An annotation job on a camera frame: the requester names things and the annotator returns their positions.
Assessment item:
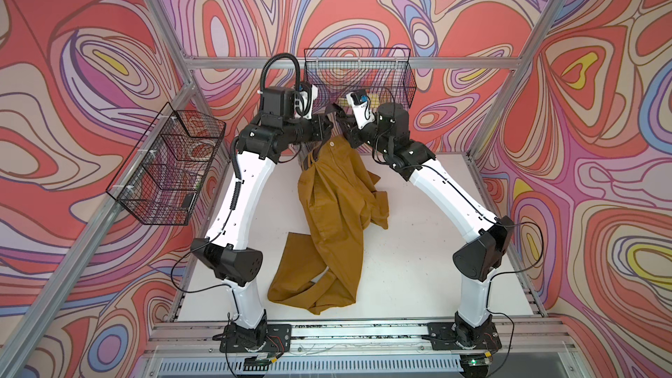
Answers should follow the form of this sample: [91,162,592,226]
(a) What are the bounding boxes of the black leather belt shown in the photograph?
[299,104,348,171]

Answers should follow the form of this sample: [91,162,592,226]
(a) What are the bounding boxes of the mustard brown trousers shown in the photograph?
[267,136,390,315]

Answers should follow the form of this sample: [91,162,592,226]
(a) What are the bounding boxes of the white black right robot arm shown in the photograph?
[330,103,515,330]

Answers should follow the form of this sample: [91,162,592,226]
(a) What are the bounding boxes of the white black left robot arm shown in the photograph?
[192,52,333,331]

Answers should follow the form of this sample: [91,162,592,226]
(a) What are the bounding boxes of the yellow sticky notes pad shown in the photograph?
[362,94,382,110]

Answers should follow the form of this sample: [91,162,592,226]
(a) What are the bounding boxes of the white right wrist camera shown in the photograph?
[346,89,375,130]

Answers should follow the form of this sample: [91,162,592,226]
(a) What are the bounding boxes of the black wire basket back wall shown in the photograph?
[304,45,417,110]

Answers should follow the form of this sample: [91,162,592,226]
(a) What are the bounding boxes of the black wire basket wall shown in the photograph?
[304,45,417,110]
[106,103,226,226]

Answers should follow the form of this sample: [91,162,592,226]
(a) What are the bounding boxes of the black wire basket left wall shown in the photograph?
[106,103,226,226]

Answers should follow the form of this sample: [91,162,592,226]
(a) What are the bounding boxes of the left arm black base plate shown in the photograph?
[212,323,292,354]

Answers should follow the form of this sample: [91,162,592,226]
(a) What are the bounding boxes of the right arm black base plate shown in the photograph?
[421,318,502,353]

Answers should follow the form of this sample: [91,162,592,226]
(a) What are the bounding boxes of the aluminium front rail frame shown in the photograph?
[132,317,591,377]

